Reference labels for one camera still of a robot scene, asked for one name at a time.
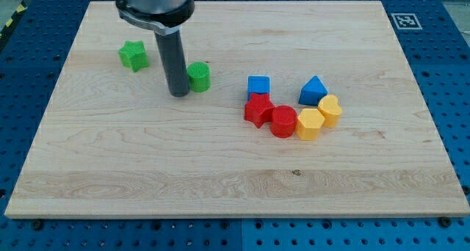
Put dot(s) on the blue triangle block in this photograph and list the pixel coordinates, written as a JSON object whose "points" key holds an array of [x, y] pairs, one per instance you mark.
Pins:
{"points": [[312, 92]]}

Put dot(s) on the green cylinder block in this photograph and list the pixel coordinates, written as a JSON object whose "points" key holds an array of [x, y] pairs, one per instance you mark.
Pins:
{"points": [[199, 76]]}

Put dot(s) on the blue cube block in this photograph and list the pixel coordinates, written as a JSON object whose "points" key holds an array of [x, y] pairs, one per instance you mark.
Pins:
{"points": [[257, 84]]}

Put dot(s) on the white fiducial marker tag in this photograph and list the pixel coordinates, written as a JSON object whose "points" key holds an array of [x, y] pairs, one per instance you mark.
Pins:
{"points": [[406, 21]]}

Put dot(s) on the red star block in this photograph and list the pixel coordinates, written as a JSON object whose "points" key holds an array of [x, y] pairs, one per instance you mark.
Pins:
{"points": [[258, 109]]}

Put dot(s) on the light wooden board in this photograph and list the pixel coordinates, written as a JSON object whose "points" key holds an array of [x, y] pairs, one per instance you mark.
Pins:
{"points": [[114, 144]]}

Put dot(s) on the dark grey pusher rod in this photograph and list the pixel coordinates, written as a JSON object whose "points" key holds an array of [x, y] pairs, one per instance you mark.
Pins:
{"points": [[173, 61]]}

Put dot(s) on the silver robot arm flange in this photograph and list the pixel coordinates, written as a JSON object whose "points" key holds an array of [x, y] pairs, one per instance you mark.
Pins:
{"points": [[163, 17]]}

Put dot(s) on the yellow hexagon block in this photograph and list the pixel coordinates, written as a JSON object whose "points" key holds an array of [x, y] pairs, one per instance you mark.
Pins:
{"points": [[309, 123]]}

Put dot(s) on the green star block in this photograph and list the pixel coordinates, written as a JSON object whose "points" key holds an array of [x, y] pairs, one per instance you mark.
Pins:
{"points": [[133, 55]]}

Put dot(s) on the yellow heart block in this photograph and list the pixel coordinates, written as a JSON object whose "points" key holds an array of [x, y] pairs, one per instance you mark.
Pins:
{"points": [[331, 110]]}

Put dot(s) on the red cylinder block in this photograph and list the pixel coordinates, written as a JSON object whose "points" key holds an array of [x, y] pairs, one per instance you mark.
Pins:
{"points": [[284, 120]]}

